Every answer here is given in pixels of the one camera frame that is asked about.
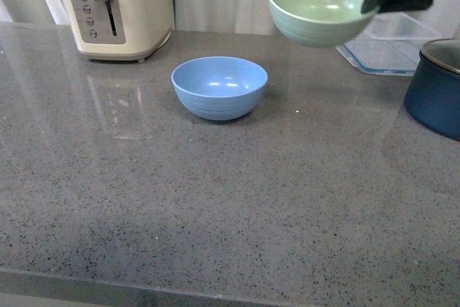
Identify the blue bowl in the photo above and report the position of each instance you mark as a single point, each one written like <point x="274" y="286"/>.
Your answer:
<point x="219" y="88"/>

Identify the cream two-slot toaster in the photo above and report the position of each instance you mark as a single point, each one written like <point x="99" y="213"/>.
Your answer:
<point x="119" y="29"/>

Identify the green bowl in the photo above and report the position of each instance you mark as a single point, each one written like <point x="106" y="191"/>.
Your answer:
<point x="320" y="23"/>

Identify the clear plastic food container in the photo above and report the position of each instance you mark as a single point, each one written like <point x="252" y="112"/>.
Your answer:
<point x="389" y="45"/>

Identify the dark blue cooking pot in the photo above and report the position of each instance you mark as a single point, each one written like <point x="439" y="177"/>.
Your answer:
<point x="432" y="97"/>

